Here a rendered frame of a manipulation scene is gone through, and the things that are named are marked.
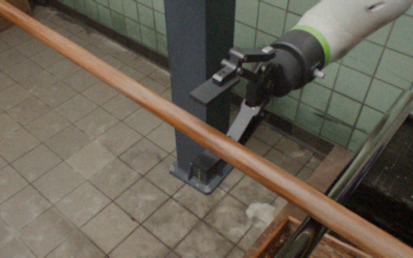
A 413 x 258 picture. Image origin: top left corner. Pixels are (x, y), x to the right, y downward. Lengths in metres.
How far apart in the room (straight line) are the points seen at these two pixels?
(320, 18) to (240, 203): 1.32
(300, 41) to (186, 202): 1.37
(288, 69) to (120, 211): 1.43
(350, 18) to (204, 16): 0.72
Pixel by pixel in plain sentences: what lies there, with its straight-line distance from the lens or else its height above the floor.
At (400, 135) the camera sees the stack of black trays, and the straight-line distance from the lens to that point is 1.06.
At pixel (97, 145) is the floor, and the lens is 2.23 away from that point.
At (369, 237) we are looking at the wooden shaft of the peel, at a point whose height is 1.21.
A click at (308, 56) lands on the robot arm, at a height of 1.22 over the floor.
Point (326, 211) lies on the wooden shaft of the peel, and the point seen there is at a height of 1.20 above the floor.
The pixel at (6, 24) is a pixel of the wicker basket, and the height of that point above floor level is 0.02.
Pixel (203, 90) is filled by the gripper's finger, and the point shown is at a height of 1.26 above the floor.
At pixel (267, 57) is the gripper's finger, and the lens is 0.57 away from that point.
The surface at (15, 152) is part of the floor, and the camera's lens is 2.36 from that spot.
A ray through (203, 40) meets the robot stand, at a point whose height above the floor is 0.85.
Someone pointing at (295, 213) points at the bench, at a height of 0.58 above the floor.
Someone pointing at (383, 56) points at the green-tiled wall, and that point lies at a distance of 1.76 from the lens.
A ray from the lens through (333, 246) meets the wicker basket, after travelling 1.00.
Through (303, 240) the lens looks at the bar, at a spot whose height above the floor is 1.17.
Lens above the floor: 1.58
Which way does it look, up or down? 45 degrees down
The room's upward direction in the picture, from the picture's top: straight up
